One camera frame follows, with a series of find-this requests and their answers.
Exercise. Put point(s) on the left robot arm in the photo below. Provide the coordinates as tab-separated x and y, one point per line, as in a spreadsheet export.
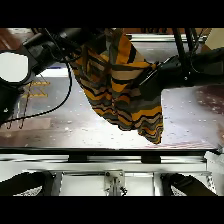
40	50

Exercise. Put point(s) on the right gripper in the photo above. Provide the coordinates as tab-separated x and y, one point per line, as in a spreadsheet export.
160	75

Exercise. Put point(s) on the yellow grey striped shirt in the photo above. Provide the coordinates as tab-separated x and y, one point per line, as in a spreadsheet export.
120	100

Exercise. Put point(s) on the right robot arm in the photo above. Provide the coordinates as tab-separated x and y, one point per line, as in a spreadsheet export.
206	66

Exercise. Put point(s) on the silver frame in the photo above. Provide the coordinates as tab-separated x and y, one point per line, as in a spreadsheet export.
100	166

